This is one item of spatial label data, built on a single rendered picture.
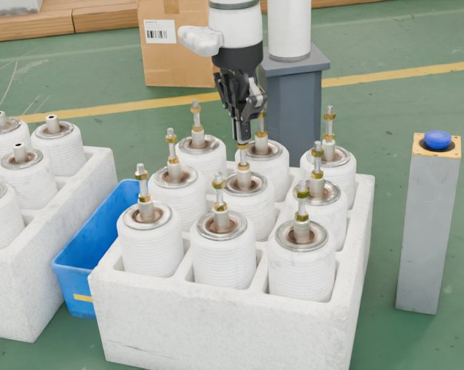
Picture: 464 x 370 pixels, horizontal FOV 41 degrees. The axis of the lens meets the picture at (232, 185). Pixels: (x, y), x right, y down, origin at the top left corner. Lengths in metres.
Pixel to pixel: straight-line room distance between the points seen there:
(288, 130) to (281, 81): 0.12
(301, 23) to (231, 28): 0.50
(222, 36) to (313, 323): 0.41
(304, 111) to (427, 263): 0.49
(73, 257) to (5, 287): 0.15
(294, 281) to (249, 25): 0.35
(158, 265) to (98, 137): 0.90
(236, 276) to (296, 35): 0.62
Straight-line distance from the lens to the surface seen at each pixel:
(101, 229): 1.25
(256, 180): 1.00
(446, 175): 0.98
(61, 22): 2.76
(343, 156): 1.07
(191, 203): 1.01
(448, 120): 1.83
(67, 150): 1.23
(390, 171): 1.55
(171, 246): 0.93
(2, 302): 1.11
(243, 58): 0.87
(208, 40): 0.83
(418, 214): 1.02
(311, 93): 1.38
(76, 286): 1.12
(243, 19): 0.85
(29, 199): 1.16
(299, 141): 1.42
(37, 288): 1.12
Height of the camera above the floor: 0.77
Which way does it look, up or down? 31 degrees down
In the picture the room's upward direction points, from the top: 4 degrees counter-clockwise
